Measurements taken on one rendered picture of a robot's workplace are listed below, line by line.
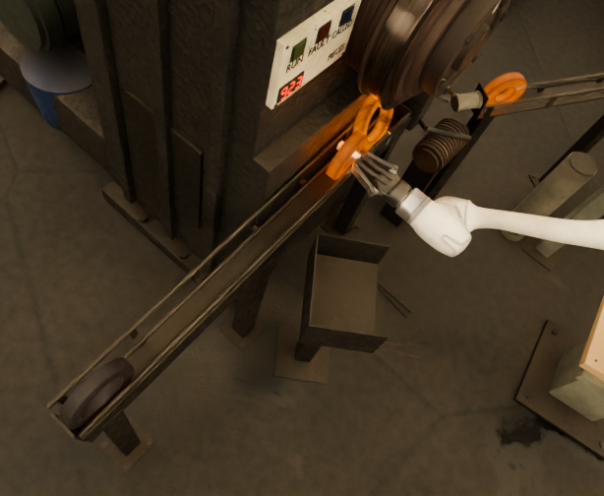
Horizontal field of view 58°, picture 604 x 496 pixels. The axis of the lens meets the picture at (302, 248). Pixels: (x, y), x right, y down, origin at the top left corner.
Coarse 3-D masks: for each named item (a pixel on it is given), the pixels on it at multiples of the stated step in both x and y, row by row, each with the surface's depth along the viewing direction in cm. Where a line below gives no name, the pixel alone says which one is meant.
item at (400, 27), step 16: (400, 0) 113; (416, 0) 112; (432, 0) 110; (400, 16) 114; (416, 16) 113; (384, 32) 118; (400, 32) 116; (416, 32) 116; (384, 48) 119; (400, 48) 116; (368, 64) 125; (384, 64) 122; (368, 80) 129; (384, 80) 123; (384, 96) 131
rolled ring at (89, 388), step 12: (120, 360) 121; (96, 372) 116; (108, 372) 117; (120, 372) 120; (132, 372) 127; (84, 384) 114; (96, 384) 114; (108, 384) 128; (120, 384) 127; (72, 396) 113; (84, 396) 113; (96, 396) 127; (108, 396) 128; (72, 408) 113; (84, 408) 124; (96, 408) 126; (72, 420) 115; (84, 420) 122
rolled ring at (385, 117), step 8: (368, 96) 156; (368, 104) 155; (376, 104) 156; (360, 112) 155; (368, 112) 154; (384, 112) 166; (392, 112) 167; (360, 120) 156; (368, 120) 156; (384, 120) 168; (360, 128) 156; (376, 128) 169; (384, 128) 168; (368, 136) 168; (376, 136) 168; (368, 144) 164
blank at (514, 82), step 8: (512, 72) 180; (496, 80) 180; (504, 80) 179; (512, 80) 179; (520, 80) 180; (488, 88) 182; (496, 88) 180; (504, 88) 182; (512, 88) 183; (520, 88) 184; (496, 96) 185; (504, 96) 189; (512, 96) 188
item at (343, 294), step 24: (336, 240) 148; (360, 240) 147; (312, 264) 145; (336, 264) 155; (360, 264) 157; (312, 288) 138; (336, 288) 153; (360, 288) 154; (312, 312) 149; (336, 312) 150; (360, 312) 151; (288, 336) 206; (312, 336) 140; (336, 336) 138; (360, 336) 136; (384, 336) 136; (288, 360) 202; (312, 360) 203
